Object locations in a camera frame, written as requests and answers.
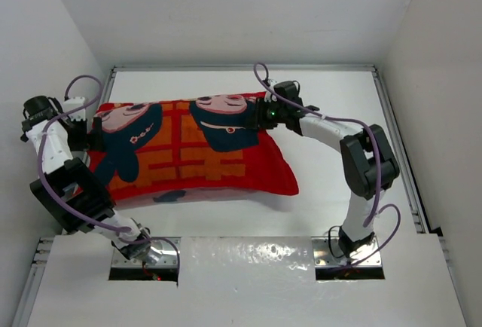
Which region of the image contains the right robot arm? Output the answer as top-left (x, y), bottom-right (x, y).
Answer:
top-left (247, 78), bottom-right (400, 258)

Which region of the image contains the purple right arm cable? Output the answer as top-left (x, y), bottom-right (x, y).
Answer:
top-left (254, 63), bottom-right (402, 267)

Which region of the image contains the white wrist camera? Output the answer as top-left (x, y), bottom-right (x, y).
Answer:
top-left (264, 78), bottom-right (278, 103)
top-left (62, 96), bottom-right (88, 122)

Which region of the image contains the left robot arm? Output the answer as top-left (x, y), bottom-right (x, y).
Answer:
top-left (21, 96), bottom-right (162, 263)

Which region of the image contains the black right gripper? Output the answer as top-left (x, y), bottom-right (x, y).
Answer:
top-left (246, 97), bottom-right (287, 130)

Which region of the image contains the metal base plate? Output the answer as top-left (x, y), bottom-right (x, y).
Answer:
top-left (111, 237), bottom-right (181, 268)
top-left (312, 236), bottom-right (383, 268)

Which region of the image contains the white front cover board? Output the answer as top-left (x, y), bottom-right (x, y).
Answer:
top-left (29, 235), bottom-right (465, 326)

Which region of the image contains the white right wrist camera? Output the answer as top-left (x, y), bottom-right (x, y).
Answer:
top-left (264, 78), bottom-right (278, 103)

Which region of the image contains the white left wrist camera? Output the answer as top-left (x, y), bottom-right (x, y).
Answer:
top-left (62, 96), bottom-right (88, 122)

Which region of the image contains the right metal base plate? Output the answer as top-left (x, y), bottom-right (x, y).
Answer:
top-left (312, 236), bottom-right (383, 268)

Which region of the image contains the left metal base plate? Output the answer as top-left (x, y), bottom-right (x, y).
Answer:
top-left (111, 237), bottom-right (181, 268)

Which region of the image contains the aluminium table frame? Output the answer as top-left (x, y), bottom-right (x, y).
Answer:
top-left (11, 63), bottom-right (468, 327)

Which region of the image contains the red and pink pillowcase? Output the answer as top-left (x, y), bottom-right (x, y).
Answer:
top-left (88, 93), bottom-right (299, 203)

